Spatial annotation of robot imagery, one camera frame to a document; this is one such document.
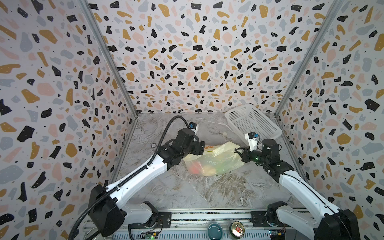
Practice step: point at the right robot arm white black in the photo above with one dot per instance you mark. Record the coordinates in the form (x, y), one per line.
(327, 221)

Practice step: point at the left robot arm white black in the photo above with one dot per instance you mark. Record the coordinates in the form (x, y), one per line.
(108, 206)

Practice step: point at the metal drink can top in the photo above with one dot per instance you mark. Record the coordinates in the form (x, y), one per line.
(236, 230)

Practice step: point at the right green circuit board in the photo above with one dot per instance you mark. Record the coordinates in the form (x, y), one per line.
(277, 235)

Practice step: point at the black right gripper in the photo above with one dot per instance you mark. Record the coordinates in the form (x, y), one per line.
(245, 154)

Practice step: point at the white plastic mesh basket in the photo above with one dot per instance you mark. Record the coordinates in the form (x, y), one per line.
(247, 118)

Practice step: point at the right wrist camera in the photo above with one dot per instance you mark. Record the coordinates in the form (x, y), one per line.
(253, 140)

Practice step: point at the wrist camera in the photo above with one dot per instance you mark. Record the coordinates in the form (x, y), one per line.
(194, 127)
(253, 140)

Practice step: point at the yellow plastic bag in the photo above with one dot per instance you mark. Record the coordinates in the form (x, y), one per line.
(223, 158)

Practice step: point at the left green circuit board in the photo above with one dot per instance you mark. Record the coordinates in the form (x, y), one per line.
(148, 235)

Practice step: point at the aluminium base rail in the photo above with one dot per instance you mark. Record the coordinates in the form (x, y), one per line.
(192, 224)

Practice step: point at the green circuit board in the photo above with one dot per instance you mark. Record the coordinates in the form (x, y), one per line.
(148, 235)
(277, 235)

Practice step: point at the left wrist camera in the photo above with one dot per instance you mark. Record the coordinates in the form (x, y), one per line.
(194, 127)

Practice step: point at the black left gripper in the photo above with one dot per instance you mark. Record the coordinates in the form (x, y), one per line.
(198, 147)

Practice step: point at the teal round cup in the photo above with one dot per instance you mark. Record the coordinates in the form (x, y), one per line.
(215, 231)

